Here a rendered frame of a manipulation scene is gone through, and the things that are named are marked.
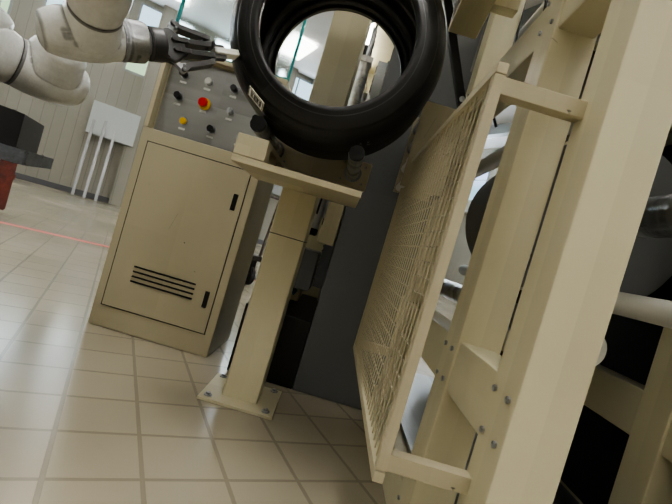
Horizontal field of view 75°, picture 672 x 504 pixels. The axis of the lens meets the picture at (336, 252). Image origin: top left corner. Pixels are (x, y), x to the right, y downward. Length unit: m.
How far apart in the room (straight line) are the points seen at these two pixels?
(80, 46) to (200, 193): 1.05
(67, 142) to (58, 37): 10.84
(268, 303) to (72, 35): 0.97
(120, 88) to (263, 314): 10.68
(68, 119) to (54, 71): 10.23
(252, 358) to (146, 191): 0.90
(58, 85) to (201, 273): 0.87
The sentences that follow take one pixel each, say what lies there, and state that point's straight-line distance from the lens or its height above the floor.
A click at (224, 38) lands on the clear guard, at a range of 2.20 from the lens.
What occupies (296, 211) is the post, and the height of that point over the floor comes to 0.72.
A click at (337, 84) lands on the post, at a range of 1.66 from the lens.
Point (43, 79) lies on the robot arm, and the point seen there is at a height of 0.88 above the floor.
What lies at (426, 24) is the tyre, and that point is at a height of 1.26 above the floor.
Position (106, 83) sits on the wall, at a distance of 12.04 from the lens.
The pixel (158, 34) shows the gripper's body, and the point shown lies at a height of 0.99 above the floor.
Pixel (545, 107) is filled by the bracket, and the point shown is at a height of 0.96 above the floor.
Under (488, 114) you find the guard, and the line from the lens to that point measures 0.76.
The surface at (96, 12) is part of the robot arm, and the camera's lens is 1.03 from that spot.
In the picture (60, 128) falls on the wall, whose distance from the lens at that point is 11.95.
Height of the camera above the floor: 0.65
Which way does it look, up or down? 1 degrees down
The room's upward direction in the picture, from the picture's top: 17 degrees clockwise
